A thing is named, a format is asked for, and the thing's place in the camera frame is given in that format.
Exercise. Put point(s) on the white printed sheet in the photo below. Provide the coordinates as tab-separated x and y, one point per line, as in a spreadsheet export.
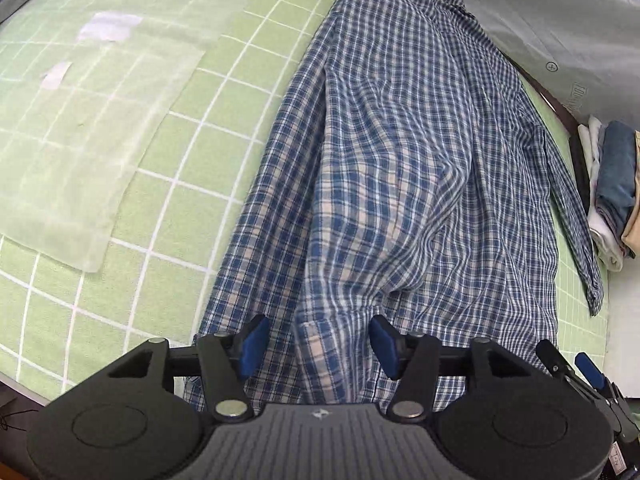
560	10

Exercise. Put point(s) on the translucent plastic sheet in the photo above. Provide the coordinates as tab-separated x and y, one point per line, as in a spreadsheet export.
75	160

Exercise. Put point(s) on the dark brown strip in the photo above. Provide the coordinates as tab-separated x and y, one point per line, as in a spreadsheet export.
555	102

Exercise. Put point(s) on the green grid mat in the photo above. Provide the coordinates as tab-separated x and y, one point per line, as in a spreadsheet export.
200	160

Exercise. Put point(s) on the small white tape patch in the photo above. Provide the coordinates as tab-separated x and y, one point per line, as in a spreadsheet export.
56	76

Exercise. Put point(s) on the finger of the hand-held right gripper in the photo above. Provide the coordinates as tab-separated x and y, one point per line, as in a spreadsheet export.
591	371
550	355

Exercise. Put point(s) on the folded blue garment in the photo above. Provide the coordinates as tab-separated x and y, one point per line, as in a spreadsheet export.
615	175

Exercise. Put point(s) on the large white tape patch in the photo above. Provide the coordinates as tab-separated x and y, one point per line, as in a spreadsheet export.
110	27

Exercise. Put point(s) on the blue plaid shirt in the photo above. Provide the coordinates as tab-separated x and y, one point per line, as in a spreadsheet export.
400	160

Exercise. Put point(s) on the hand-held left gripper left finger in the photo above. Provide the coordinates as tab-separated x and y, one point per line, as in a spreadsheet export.
250	352

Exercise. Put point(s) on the stack of folded clothes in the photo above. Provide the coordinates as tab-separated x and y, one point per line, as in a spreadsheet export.
607	245

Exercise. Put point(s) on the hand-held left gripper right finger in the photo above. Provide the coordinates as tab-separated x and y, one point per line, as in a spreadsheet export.
387	350

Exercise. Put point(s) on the folded beige garment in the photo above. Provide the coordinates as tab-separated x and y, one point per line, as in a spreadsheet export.
634	210

